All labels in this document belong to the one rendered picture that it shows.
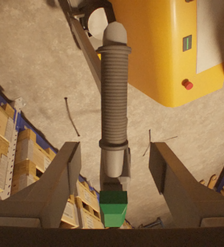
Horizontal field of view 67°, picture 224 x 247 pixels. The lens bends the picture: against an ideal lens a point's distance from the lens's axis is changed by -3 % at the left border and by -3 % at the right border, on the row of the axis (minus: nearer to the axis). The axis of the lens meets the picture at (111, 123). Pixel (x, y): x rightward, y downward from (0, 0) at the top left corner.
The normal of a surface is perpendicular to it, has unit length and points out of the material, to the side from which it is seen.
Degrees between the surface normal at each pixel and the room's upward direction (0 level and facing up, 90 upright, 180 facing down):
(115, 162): 27
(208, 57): 0
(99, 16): 0
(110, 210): 47
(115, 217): 16
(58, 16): 0
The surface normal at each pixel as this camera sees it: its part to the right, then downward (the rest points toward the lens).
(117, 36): 0.28, 0.33
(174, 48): 0.04, 0.75
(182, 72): 0.28, 0.67
